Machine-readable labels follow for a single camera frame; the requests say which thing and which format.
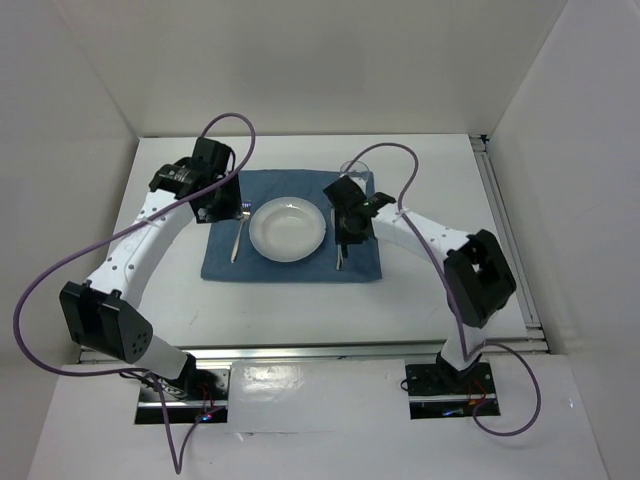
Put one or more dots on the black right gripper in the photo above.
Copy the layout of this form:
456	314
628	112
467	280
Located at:
344	238

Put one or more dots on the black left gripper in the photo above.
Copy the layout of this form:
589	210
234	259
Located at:
232	207

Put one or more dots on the silver fork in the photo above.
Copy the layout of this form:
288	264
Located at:
245	216

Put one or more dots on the silver table knife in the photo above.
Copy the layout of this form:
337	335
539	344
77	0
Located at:
337	250

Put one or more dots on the clear plastic cup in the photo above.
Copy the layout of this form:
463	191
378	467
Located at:
356	170

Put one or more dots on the blue cloth napkin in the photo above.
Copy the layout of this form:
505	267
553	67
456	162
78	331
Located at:
260	186

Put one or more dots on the clear glass plate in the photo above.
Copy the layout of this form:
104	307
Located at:
287	229

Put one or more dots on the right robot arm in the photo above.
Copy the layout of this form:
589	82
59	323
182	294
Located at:
473	269

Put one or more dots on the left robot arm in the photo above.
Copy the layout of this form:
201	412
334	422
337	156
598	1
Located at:
102	312

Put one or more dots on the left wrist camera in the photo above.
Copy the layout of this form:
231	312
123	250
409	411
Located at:
212	155

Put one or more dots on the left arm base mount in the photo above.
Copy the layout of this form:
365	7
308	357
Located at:
210	399

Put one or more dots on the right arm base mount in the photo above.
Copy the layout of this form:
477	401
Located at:
430	397

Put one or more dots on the aluminium rail frame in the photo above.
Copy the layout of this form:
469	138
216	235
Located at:
536	341

